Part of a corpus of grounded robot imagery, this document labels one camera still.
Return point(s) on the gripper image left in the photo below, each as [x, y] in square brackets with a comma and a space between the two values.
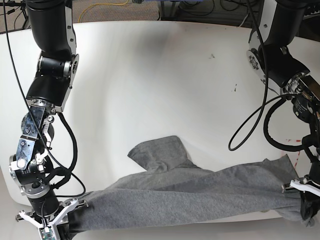
[59, 219]

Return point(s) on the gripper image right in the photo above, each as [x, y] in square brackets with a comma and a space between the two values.
[309, 185]

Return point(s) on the grey T-shirt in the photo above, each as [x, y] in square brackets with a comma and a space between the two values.
[173, 191]

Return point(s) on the black robot arm image left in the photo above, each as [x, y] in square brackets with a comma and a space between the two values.
[33, 167]

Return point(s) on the red tape rectangle marking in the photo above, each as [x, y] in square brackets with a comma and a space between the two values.
[293, 156]

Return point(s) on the wrist camera board image left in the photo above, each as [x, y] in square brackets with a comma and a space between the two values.
[48, 233]

